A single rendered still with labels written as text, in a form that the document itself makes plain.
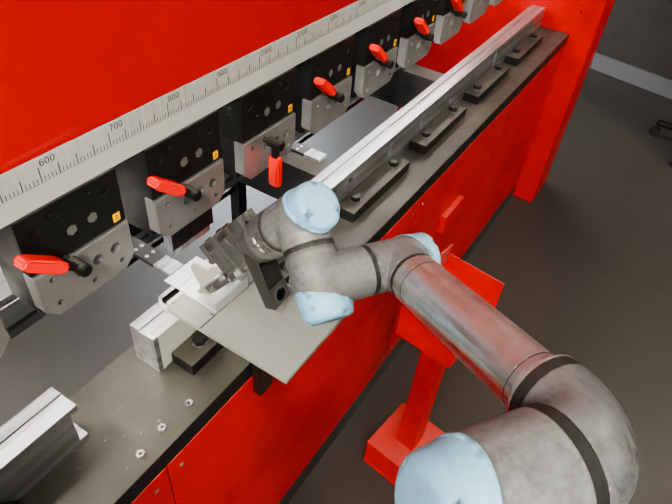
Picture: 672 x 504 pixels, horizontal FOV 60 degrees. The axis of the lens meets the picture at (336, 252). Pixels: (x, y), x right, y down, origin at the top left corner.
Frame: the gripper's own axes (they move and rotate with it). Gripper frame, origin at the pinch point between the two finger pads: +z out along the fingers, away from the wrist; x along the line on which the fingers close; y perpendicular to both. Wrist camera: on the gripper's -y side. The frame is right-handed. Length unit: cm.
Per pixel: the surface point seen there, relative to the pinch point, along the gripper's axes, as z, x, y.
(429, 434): 46, -53, -85
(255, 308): -4.1, -0.6, -7.7
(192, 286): 3.8, 2.2, 2.0
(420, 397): 28, -45, -65
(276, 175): -13.9, -15.1, 8.9
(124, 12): -38, 9, 34
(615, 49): 56, -415, -62
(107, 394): 15.4, 22.3, -4.1
